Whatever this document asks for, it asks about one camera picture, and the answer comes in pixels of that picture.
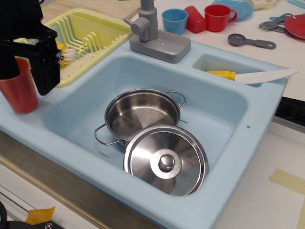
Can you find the yellow dish brush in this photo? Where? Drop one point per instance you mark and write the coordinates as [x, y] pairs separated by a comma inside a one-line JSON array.
[[68, 55]]

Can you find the blue plastic plate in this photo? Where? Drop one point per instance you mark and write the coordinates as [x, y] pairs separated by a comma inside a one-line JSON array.
[[243, 8]]

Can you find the yellow tape piece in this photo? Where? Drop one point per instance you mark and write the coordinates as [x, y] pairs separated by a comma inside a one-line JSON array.
[[37, 216]]

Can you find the red plastic plate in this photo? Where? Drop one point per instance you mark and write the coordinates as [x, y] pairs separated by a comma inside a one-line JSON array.
[[296, 25]]

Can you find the yellow dish drying rack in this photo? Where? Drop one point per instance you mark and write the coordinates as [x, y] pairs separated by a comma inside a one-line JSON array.
[[92, 35]]

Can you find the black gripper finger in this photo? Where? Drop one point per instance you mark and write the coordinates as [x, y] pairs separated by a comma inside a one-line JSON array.
[[8, 67], [45, 70]]

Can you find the cream plastic toy item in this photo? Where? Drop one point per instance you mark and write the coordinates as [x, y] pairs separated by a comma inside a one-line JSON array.
[[261, 4]]

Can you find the red tumbler lying down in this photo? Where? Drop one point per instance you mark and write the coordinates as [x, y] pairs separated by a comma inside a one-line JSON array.
[[195, 22]]

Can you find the red plastic tumbler cup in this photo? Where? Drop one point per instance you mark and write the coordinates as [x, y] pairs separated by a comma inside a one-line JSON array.
[[20, 91]]

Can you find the wooden counter base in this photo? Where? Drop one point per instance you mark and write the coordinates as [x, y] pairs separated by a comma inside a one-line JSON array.
[[82, 198]]

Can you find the light blue toy sink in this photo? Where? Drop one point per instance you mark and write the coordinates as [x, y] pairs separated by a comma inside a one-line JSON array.
[[228, 118]]

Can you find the red mug with handle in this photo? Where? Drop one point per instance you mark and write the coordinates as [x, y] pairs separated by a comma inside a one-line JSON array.
[[218, 16]]

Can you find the stainless steel pot lid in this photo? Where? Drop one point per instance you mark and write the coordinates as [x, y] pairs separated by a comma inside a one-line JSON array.
[[168, 158]]

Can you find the beige masking tape strip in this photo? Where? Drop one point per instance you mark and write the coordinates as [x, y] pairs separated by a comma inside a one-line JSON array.
[[288, 181]]

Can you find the grey toy measuring spoon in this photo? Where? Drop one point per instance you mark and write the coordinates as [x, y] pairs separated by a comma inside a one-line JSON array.
[[236, 39]]

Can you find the grey toy faucet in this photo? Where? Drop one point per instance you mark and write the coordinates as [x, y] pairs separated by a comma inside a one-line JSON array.
[[149, 40]]

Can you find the grey toy fork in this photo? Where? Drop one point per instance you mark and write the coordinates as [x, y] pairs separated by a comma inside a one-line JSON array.
[[272, 26]]

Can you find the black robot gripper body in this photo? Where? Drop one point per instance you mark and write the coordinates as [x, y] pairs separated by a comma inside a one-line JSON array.
[[22, 33]]

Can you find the blue plastic cup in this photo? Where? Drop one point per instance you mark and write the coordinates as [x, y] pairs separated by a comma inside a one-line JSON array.
[[175, 20]]

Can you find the yellow handled white toy knife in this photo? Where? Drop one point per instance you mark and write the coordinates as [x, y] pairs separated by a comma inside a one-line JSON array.
[[256, 77]]

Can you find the blue toy utensil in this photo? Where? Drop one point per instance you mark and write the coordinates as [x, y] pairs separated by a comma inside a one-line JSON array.
[[298, 3]]

